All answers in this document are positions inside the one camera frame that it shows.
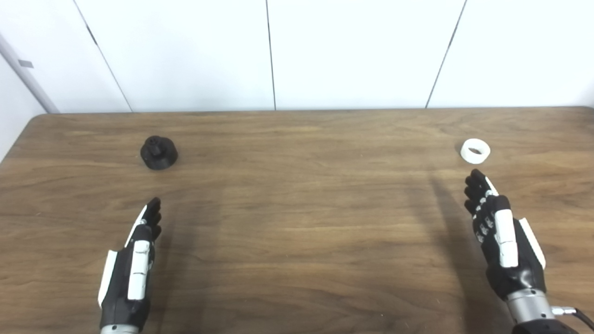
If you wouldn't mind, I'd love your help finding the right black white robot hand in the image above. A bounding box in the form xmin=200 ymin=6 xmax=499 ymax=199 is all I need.
xmin=464 ymin=169 xmax=547 ymax=300

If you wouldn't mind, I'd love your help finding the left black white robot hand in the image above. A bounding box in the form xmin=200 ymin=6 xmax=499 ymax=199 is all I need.
xmin=98 ymin=197 xmax=162 ymax=327

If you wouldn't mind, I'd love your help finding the white plastic ring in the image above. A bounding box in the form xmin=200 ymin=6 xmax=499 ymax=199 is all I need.
xmin=460 ymin=138 xmax=491 ymax=165

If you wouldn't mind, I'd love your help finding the round black plastic part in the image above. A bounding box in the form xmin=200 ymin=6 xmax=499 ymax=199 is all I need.
xmin=140 ymin=135 xmax=179 ymax=170

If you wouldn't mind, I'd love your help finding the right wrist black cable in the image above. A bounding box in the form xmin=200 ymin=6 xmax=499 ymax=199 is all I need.
xmin=551 ymin=306 xmax=594 ymax=331

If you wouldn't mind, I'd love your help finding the grey wall pipe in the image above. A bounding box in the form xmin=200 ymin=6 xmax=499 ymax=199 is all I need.
xmin=0 ymin=33 xmax=60 ymax=114

